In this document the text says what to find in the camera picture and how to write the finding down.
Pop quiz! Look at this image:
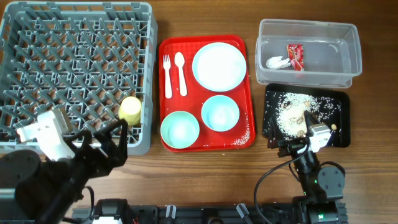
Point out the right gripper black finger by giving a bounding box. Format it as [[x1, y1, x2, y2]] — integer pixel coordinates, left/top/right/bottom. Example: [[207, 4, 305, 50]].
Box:
[[268, 118, 284, 142], [303, 110, 318, 126]]

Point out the white napkin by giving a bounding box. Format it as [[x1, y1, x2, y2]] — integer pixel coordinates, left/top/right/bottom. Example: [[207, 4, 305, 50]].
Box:
[[266, 56, 291, 70]]

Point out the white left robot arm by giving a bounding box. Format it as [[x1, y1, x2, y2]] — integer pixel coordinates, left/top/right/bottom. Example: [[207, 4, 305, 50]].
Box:
[[1, 119, 128, 223]]

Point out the clear plastic waste bin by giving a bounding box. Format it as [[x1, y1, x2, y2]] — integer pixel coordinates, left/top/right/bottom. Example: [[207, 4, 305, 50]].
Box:
[[255, 19, 363, 88]]

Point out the light blue plate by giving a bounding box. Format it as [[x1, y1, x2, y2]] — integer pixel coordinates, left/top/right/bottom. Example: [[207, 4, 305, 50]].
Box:
[[192, 42, 247, 92]]

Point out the red snack wrapper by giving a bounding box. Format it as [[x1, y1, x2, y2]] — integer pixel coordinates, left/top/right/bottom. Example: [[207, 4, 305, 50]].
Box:
[[287, 44, 305, 71]]

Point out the food scraps and rice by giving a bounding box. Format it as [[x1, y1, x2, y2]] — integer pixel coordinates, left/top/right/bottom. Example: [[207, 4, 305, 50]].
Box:
[[275, 93, 340, 139]]

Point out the green bowl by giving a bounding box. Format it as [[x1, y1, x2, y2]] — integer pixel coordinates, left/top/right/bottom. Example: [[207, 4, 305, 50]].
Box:
[[160, 111, 200, 149]]

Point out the white plastic fork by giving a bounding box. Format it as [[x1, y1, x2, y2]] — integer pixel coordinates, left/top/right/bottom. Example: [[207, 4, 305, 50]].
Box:
[[163, 55, 172, 99]]

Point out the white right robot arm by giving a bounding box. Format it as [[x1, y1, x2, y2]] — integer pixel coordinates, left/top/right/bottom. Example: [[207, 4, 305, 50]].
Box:
[[267, 111, 347, 223]]

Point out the yellow plastic cup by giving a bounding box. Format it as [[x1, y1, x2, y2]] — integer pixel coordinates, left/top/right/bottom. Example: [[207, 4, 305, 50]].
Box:
[[118, 96, 142, 126]]

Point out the red serving tray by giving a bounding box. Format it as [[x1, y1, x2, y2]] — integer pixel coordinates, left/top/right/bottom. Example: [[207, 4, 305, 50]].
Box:
[[159, 34, 256, 152]]

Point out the light blue bowl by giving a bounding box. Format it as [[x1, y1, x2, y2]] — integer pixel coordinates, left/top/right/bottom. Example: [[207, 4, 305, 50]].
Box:
[[201, 95, 240, 132]]

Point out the black waste tray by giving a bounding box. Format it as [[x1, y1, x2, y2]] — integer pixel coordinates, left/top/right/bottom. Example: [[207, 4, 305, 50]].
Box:
[[262, 83, 351, 147]]

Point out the grey dishwasher rack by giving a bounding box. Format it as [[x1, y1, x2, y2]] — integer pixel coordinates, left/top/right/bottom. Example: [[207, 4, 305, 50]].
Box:
[[1, 1, 158, 155]]

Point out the white plastic spoon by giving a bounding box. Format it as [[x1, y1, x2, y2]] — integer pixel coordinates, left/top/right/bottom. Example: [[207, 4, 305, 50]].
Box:
[[174, 52, 187, 96]]

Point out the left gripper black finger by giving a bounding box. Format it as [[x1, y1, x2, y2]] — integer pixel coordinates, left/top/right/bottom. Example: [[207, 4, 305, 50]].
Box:
[[63, 130, 92, 149], [93, 119, 128, 156]]

